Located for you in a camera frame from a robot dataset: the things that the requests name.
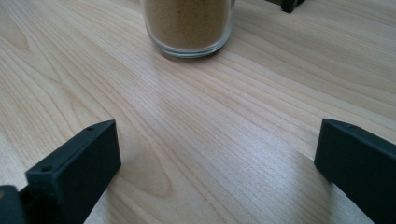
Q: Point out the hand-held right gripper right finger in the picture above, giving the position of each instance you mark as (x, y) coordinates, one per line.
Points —
(358, 158)

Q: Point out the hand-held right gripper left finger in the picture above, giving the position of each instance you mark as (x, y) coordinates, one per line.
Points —
(77, 168)

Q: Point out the black metal shelf rack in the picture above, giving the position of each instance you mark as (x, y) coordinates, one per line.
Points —
(289, 4)

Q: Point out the glass jar brown powder white lid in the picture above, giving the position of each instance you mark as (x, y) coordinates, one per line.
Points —
(188, 25)

